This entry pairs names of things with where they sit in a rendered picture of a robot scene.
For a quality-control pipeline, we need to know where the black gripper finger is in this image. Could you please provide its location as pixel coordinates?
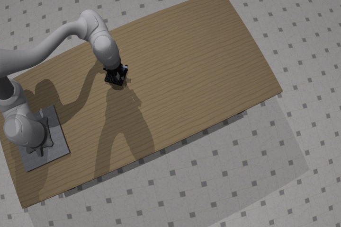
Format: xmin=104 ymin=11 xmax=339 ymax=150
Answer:
xmin=117 ymin=65 xmax=128 ymax=80
xmin=103 ymin=67 xmax=120 ymax=80

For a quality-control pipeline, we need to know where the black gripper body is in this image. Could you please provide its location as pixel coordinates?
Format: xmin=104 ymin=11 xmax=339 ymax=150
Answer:
xmin=109 ymin=63 xmax=123 ymax=71

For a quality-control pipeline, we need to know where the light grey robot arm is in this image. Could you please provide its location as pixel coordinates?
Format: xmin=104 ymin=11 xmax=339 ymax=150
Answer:
xmin=0 ymin=9 xmax=121 ymax=157

